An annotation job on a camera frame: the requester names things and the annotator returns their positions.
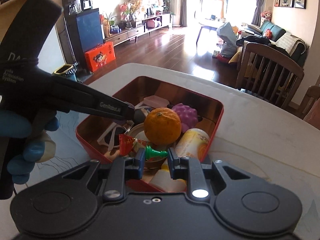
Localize red metal tin box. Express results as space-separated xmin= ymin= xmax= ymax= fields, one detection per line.
xmin=75 ymin=75 xmax=225 ymax=193

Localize purple spiky toy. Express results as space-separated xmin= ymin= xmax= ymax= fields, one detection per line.
xmin=172 ymin=103 xmax=202 ymax=133

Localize red candy wrapper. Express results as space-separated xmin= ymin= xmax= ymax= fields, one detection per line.
xmin=119 ymin=134 xmax=147 ymax=157

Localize green sofa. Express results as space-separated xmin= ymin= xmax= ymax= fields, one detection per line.
xmin=245 ymin=21 xmax=309 ymax=67

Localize low wooden tv console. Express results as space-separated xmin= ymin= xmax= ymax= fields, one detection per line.
xmin=104 ymin=13 xmax=172 ymax=47

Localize blue gloved left hand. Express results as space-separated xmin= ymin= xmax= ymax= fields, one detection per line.
xmin=1 ymin=110 xmax=46 ymax=185

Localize orange gift box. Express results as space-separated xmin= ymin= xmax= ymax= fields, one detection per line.
xmin=85 ymin=42 xmax=116 ymax=72

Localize light blue paper bag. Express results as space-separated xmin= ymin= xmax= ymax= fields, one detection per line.
xmin=216 ymin=22 xmax=237 ymax=59

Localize white frame sunglasses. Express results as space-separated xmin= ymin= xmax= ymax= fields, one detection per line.
xmin=96 ymin=107 xmax=151 ymax=152

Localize black floss container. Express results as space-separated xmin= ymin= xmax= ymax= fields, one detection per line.
xmin=133 ymin=108 xmax=148 ymax=124

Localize pink ridged plastic box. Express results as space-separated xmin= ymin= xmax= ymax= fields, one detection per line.
xmin=143 ymin=95 xmax=169 ymax=108

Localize blue front dark cabinet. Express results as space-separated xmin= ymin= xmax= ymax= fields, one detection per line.
xmin=62 ymin=0 xmax=104 ymax=70

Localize green push pin piece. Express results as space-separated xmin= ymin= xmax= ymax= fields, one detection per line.
xmin=145 ymin=146 xmax=168 ymax=160

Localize pink towel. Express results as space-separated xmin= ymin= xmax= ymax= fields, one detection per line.
xmin=303 ymin=99 xmax=320 ymax=129

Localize dark wooden dining chair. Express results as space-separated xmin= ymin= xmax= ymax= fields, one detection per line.
xmin=235 ymin=41 xmax=304 ymax=109

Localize teal waste bin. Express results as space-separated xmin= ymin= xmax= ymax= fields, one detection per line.
xmin=53 ymin=64 xmax=77 ymax=81

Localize white yellow vitamin bottle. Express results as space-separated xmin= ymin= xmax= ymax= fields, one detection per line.
xmin=149 ymin=128 xmax=210 ymax=193

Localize orange fruit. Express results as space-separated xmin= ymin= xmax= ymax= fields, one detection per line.
xmin=143 ymin=108 xmax=182 ymax=146

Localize clear tape roll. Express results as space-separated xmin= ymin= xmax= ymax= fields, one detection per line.
xmin=119 ymin=124 xmax=176 ymax=170

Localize wooden chair with towel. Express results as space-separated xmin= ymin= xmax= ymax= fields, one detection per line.
xmin=296 ymin=86 xmax=320 ymax=119

